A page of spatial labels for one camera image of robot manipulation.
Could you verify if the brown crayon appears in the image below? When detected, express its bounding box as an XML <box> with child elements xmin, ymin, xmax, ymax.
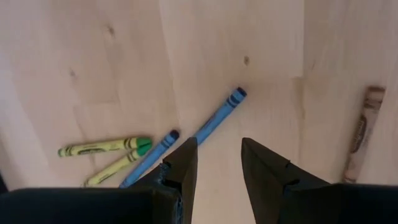
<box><xmin>341</xmin><ymin>85</ymin><xmax>386</xmax><ymax>184</ymax></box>

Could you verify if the green crayon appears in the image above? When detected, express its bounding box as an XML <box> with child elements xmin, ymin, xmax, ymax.
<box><xmin>83</xmin><ymin>148</ymin><xmax>147</xmax><ymax>188</ymax></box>
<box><xmin>58</xmin><ymin>136</ymin><xmax>153</xmax><ymax>158</ymax></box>

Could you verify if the blue crayon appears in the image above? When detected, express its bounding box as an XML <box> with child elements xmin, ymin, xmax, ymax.
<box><xmin>192</xmin><ymin>86</ymin><xmax>248</xmax><ymax>146</ymax></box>
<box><xmin>119</xmin><ymin>129</ymin><xmax>180</xmax><ymax>189</ymax></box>

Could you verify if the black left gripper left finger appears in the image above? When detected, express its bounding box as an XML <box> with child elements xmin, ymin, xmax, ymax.
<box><xmin>0</xmin><ymin>136</ymin><xmax>199</xmax><ymax>224</ymax></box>

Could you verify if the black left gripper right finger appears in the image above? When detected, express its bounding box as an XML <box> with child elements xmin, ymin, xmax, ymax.
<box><xmin>241</xmin><ymin>137</ymin><xmax>398</xmax><ymax>224</ymax></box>

